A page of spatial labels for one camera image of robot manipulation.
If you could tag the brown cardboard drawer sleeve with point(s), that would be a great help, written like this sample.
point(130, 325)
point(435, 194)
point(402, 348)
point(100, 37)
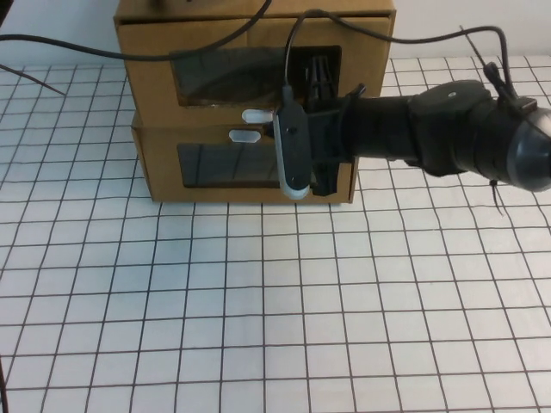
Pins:
point(215, 8)

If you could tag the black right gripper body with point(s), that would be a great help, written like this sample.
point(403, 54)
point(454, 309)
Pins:
point(327, 142)

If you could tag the brown cardboard drawer with window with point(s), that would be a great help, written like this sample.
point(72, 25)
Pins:
point(146, 77)

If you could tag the brown cardboard shoe box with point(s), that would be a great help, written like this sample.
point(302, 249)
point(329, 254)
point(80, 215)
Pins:
point(159, 172)

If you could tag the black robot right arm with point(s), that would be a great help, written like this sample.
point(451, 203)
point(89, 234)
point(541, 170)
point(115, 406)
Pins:
point(387, 129)

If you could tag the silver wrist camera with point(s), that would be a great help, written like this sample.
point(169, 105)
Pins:
point(295, 150)

